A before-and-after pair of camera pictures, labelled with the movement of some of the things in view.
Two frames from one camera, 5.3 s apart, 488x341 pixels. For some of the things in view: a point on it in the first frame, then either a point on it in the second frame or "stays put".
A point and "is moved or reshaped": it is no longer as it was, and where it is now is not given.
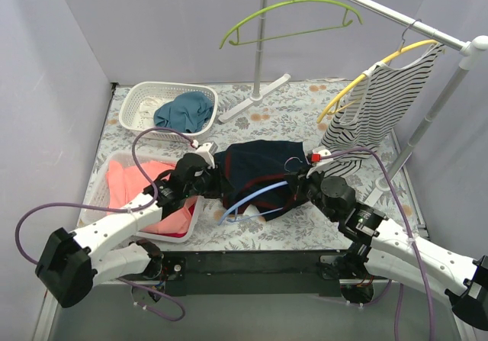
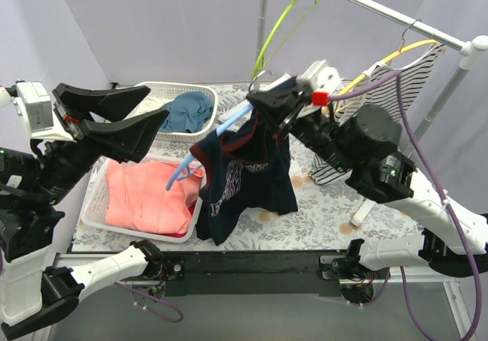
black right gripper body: (303, 181) → (288, 111)
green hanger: (291, 0) → (258, 64)
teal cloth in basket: (187, 113) stays put
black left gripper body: (213, 178) → (68, 118)
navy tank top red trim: (245, 168) is moved or reshaped
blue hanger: (255, 193) → (232, 122)
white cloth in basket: (148, 106) stays put
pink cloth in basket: (126, 189) stays put
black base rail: (252, 273) stays put
